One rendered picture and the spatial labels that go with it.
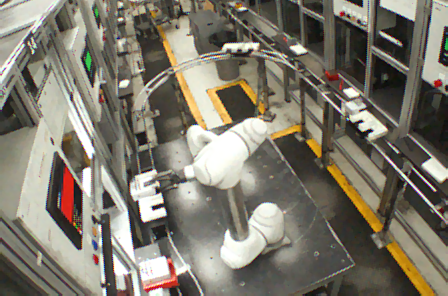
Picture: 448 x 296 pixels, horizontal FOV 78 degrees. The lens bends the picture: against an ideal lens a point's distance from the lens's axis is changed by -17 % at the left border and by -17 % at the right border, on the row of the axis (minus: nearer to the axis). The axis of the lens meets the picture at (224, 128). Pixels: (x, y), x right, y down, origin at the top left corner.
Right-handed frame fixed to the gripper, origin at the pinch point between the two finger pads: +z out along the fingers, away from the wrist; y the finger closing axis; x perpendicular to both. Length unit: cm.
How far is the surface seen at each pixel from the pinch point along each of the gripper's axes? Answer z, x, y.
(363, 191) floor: -161, -13, -102
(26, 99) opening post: 20, 41, 87
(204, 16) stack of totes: -125, -390, -44
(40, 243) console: 19, 81, 68
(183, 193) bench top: -15.0, -21.8, -35.7
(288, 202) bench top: -73, 15, -35
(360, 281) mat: -111, 60, -102
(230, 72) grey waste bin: -119, -257, -88
